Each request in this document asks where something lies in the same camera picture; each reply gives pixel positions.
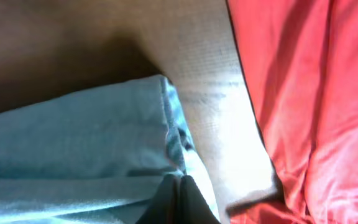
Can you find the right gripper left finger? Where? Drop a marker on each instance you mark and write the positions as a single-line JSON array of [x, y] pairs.
[[164, 206]]

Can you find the light blue t-shirt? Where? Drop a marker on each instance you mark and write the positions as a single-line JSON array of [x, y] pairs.
[[97, 155]]

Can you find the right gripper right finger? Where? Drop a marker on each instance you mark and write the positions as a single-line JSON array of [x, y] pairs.
[[193, 207]]

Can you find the red garment pile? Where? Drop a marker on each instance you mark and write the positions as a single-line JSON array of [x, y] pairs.
[[300, 64]]

